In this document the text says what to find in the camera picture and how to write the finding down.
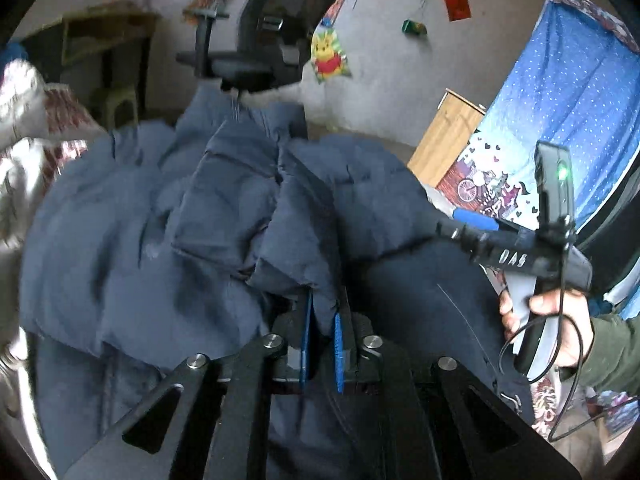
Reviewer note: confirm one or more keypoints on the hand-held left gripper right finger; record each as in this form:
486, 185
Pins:
340, 355

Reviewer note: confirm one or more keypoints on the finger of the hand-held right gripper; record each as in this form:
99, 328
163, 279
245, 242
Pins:
467, 227

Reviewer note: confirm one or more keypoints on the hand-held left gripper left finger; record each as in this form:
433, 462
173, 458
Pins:
305, 345

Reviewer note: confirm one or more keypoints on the navy puffer jacket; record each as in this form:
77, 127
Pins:
200, 240

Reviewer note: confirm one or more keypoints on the person's right forearm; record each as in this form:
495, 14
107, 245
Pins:
612, 355

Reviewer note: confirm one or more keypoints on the person's right hand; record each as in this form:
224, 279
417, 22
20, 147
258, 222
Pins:
565, 320

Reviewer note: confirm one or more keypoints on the light wooden cabinet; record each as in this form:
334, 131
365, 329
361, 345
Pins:
445, 135

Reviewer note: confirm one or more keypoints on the floral bedsheet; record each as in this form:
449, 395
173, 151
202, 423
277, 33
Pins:
547, 405

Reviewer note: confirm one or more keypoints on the blue printed cloth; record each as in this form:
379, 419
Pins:
560, 100

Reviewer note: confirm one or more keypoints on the small green box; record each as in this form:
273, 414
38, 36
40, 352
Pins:
415, 28

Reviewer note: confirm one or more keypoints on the yellow bear poster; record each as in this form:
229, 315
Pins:
329, 57

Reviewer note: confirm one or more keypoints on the red paper sheet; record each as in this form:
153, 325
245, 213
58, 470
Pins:
456, 5

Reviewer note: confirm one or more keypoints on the cartoon figure poster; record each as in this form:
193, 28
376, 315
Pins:
334, 10

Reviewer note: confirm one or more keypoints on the black mesh office chair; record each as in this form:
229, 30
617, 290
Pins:
280, 20

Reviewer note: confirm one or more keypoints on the pale plastic stool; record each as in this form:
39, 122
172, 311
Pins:
117, 105

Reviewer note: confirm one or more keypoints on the bag on desk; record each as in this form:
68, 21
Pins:
207, 0

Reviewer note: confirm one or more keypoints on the bunched floral quilt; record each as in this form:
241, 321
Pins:
25, 125

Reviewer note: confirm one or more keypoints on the wooden desk with shelf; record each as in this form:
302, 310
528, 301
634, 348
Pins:
100, 35

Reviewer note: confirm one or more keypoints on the blue bundle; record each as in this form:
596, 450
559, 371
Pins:
11, 55

